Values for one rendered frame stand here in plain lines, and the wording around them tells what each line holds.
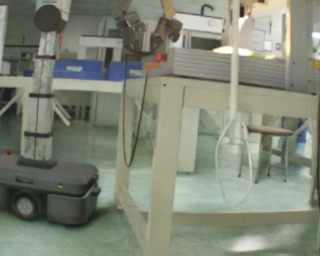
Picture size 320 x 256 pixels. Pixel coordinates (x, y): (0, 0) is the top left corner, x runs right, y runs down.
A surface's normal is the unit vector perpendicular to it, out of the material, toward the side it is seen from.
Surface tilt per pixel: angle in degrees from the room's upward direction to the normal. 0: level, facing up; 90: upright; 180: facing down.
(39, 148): 90
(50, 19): 90
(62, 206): 90
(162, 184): 90
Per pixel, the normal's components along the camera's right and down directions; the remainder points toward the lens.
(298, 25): 0.18, 0.10
